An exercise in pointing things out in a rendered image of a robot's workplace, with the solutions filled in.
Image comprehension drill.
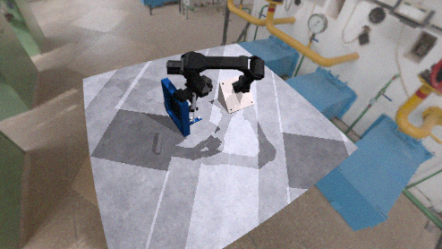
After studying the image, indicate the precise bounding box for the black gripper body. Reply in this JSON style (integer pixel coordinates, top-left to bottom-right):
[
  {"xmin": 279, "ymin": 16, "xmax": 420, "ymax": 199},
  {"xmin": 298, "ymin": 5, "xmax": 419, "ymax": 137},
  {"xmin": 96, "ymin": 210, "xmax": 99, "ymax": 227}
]
[{"xmin": 173, "ymin": 75, "xmax": 212, "ymax": 102}]

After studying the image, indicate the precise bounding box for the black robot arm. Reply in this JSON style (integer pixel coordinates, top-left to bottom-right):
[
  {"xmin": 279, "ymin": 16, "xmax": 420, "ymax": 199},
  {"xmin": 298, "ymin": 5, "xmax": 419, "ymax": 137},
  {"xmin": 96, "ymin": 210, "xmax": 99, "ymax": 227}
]
[{"xmin": 166, "ymin": 51, "xmax": 265, "ymax": 98}]

